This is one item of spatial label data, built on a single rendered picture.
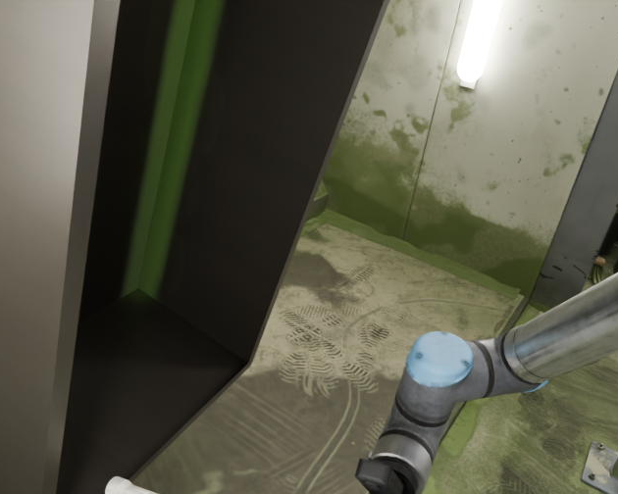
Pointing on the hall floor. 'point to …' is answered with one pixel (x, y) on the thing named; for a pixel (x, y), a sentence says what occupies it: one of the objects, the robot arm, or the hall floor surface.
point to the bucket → (617, 224)
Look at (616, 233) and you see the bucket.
